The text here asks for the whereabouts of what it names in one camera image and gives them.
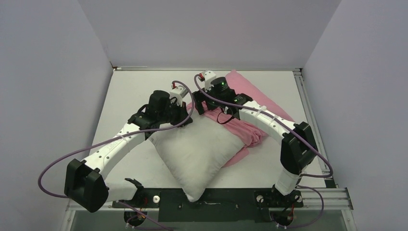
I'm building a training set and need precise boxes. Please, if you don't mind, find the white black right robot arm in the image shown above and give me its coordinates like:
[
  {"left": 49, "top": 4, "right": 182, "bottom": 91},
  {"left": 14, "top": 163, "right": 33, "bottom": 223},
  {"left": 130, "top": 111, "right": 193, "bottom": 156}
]
[{"left": 191, "top": 73, "right": 320, "bottom": 206}]

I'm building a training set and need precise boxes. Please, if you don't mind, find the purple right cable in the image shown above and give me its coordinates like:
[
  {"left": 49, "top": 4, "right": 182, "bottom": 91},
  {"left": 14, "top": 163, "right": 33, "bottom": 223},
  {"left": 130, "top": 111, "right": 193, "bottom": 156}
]
[{"left": 193, "top": 74, "right": 334, "bottom": 230}]

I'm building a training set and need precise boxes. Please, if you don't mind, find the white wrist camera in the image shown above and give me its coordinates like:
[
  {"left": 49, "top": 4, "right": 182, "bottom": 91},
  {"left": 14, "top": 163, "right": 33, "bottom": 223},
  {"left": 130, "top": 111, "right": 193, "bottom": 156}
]
[
  {"left": 198, "top": 70, "right": 217, "bottom": 92},
  {"left": 169, "top": 85, "right": 188, "bottom": 106}
]

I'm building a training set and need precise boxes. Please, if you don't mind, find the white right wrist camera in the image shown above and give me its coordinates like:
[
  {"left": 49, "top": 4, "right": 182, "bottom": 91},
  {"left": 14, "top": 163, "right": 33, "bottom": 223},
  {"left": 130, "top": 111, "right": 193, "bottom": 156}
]
[{"left": 198, "top": 70, "right": 217, "bottom": 92}]

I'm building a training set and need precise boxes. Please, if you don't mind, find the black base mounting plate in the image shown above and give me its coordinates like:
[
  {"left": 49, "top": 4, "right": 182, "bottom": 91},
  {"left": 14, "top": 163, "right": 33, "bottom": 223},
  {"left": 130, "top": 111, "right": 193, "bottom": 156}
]
[{"left": 125, "top": 188, "right": 304, "bottom": 222}]

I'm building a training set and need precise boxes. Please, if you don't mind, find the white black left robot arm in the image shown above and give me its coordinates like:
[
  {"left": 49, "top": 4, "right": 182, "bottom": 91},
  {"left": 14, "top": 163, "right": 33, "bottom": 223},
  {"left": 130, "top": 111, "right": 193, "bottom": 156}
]
[{"left": 64, "top": 86, "right": 192, "bottom": 213}]

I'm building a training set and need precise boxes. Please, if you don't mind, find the white pillow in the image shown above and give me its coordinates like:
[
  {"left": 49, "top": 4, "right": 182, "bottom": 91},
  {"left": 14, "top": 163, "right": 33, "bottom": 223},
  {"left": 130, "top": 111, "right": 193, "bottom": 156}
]
[{"left": 149, "top": 112, "right": 244, "bottom": 202}]

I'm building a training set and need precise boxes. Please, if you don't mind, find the pink pillowcase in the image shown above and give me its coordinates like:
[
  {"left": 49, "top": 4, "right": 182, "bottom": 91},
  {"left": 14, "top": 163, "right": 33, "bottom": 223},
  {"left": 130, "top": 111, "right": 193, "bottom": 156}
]
[{"left": 186, "top": 69, "right": 295, "bottom": 168}]

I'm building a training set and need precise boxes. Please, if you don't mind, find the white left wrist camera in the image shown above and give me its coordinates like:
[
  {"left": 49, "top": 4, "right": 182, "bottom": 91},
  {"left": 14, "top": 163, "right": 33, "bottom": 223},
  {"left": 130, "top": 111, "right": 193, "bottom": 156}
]
[{"left": 169, "top": 85, "right": 188, "bottom": 106}]

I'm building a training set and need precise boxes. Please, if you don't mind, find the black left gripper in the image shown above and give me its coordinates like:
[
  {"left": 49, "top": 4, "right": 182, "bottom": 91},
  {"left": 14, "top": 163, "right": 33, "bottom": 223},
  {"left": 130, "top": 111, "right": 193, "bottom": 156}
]
[{"left": 158, "top": 100, "right": 192, "bottom": 128}]

